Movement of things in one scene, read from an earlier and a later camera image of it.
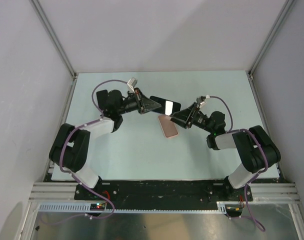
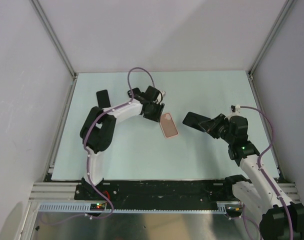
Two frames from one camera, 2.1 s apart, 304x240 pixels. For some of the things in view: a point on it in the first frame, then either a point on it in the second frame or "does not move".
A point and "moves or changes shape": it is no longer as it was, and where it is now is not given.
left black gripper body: x=133 y=104 → x=154 y=112
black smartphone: x=167 y=107 moves or changes shape
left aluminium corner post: x=48 y=26 does not move
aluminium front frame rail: x=65 y=192 does not move
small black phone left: x=102 y=99 does not move
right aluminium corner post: x=249 y=72 does not move
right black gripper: x=184 y=118 → x=210 y=126
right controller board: x=234 y=210 does not move
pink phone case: x=169 y=127 does not move
